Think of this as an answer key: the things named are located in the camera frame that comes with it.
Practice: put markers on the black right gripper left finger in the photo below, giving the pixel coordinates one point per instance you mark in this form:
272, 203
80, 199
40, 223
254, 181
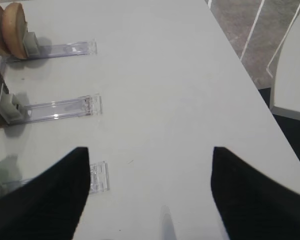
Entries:
49, 206

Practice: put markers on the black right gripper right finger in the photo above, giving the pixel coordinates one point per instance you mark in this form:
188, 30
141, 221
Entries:
251, 205

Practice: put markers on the white neighbouring table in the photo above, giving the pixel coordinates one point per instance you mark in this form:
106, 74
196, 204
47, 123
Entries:
285, 91

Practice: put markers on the upright sesame bun half outer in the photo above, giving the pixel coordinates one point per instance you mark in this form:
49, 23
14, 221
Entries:
14, 27

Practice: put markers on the clear holder rail lettuce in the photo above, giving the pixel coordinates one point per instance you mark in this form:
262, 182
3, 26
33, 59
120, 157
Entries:
99, 180

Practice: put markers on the clear holder rail patty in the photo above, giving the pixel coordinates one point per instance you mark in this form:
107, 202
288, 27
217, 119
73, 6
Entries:
14, 113

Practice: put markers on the clear holder rail right buns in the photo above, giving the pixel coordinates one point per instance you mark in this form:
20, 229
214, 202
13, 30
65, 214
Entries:
35, 51

